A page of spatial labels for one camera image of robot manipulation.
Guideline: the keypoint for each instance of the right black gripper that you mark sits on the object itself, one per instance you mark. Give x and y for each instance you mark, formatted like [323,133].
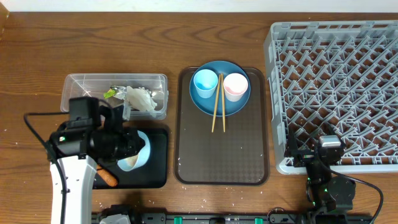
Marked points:
[304,156]

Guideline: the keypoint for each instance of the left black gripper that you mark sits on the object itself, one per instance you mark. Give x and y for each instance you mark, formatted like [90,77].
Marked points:
[132,149]

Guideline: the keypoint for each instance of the white bowl blue rim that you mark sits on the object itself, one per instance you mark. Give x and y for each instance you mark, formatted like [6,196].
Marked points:
[135,162]

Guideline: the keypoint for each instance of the orange carrot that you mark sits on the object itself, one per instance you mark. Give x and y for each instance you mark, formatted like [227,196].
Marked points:
[109,178]

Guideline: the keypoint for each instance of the green orange snack wrapper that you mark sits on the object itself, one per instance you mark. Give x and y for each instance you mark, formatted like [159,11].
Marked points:
[109,93]

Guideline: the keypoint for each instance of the small white tissue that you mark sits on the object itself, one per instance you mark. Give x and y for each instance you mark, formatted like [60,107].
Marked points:
[120,92]

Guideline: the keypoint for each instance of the large white tissue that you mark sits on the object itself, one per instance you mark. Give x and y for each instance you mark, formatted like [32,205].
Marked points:
[140,99]

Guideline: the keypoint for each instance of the wooden chopstick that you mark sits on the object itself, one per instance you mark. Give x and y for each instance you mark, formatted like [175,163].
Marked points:
[223,103]
[216,103]

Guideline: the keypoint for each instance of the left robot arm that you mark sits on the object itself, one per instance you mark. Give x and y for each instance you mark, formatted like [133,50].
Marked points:
[72,178]

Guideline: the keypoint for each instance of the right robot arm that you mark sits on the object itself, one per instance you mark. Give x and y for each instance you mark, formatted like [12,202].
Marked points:
[331,195]

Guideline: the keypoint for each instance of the grey dishwasher rack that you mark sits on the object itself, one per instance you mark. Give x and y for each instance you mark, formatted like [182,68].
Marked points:
[339,74]

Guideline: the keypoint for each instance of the clear plastic bin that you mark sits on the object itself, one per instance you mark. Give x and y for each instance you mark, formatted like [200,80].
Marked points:
[97,84]

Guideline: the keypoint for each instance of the black plastic tray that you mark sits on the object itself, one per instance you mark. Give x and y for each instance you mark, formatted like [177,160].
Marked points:
[152,174]

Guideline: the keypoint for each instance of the brown serving tray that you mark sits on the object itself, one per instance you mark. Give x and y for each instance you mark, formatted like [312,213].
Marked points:
[230,151]

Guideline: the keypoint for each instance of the pink cup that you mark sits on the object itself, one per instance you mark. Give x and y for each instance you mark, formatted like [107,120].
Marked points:
[235,85]

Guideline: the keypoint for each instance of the dark blue plate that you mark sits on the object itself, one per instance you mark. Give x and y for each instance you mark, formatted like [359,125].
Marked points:
[206,105]

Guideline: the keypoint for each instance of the light blue cup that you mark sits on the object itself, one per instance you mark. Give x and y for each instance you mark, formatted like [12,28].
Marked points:
[205,82]

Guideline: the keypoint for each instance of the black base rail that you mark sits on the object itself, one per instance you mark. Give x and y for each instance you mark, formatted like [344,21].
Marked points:
[161,218]

